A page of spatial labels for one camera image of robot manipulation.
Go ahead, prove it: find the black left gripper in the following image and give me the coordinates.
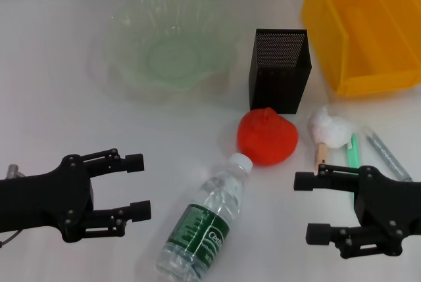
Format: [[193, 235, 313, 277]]
[[0, 148, 152, 244]]

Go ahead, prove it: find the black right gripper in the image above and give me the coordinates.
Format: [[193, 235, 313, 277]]
[[293, 164, 421, 260]]

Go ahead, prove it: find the small beige wooden block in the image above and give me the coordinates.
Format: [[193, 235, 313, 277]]
[[314, 143, 328, 172]]

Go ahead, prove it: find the green pen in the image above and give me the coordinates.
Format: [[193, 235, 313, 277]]
[[347, 133, 362, 204]]

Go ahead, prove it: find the white paper ball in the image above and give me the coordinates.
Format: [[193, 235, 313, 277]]
[[307, 106, 358, 149]]

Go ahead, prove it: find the clear water bottle green label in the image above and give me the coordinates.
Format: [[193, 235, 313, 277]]
[[154, 153, 254, 282]]

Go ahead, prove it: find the red-orange toy orange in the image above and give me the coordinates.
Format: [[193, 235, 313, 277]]
[[237, 106, 299, 167]]

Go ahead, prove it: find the grey marker pen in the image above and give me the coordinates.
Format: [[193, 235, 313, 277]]
[[366, 131, 414, 183]]

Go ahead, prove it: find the black mesh pen holder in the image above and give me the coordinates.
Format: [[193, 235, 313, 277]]
[[249, 28, 312, 115]]

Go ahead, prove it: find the pale green glass fruit plate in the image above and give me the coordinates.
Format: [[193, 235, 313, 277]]
[[87, 0, 243, 102]]

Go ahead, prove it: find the silver metal connector stub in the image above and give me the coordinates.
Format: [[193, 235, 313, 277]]
[[6, 163, 26, 179]]

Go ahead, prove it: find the yellow plastic bin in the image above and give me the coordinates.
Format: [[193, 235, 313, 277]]
[[301, 0, 421, 97]]

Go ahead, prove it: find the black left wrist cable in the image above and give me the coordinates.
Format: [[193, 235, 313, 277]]
[[0, 229, 18, 247]]

